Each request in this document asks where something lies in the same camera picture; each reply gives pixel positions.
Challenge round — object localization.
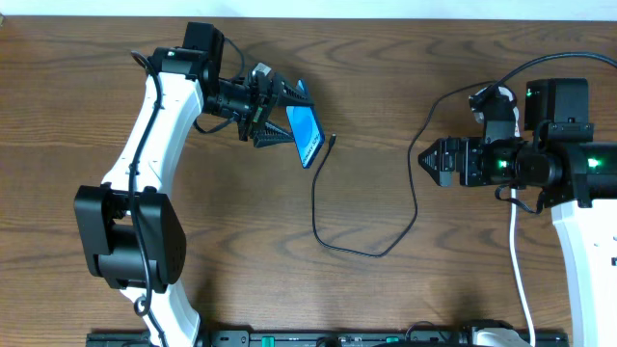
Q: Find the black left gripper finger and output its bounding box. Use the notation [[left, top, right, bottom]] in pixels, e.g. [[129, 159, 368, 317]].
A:
[[272, 72, 314, 107], [253, 120, 295, 148]]

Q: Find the blue Galaxy smartphone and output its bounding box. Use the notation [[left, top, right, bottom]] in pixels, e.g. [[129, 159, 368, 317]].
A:
[[285, 106, 325, 169]]

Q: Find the black USB charging cable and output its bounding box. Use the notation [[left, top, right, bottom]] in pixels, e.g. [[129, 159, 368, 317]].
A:
[[310, 79, 497, 259]]

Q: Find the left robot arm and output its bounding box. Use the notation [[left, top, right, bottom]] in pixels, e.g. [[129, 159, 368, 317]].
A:
[[74, 22, 325, 346]]

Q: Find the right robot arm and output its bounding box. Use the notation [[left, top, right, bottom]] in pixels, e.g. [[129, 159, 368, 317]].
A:
[[418, 78, 616, 346]]

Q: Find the black left camera cable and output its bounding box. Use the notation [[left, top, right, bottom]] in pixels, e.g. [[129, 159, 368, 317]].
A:
[[126, 36, 247, 347]]

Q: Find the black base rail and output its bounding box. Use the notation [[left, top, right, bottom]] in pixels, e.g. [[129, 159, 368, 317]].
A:
[[85, 329, 570, 347]]

